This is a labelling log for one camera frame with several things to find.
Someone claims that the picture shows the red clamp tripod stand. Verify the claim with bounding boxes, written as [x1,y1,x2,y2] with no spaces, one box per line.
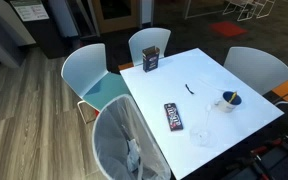
[221,135,288,180]

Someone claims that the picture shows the white chair far middle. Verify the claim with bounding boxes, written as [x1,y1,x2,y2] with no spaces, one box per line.
[118,27,171,70]

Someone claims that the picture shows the small black object on table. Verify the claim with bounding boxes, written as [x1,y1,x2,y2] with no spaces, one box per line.
[185,84,195,95]

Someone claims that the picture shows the white chair orange seat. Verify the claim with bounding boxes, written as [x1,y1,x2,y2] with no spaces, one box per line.
[223,46,288,95]

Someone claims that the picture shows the open blue cardboard box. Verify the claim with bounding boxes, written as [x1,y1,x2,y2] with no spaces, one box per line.
[142,46,160,72]

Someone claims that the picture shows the clear plastic bag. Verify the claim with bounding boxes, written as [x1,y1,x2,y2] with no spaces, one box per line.
[189,78,226,149]

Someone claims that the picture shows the white trash bin with liner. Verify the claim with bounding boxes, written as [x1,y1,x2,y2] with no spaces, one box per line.
[92,94,171,180]

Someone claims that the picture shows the brown M&M's candy box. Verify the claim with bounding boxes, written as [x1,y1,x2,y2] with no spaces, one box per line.
[164,103,183,131]

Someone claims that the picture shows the white chair teal seat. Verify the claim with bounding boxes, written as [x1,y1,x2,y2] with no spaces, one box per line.
[61,43,130,121]

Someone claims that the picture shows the white wire frame chairs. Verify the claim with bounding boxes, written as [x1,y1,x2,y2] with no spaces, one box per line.
[223,0,276,21]

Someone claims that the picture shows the white poster sign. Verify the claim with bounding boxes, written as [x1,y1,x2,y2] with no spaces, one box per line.
[10,0,49,22]

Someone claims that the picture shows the yellow item in mug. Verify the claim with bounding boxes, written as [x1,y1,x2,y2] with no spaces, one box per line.
[228,91,237,103]

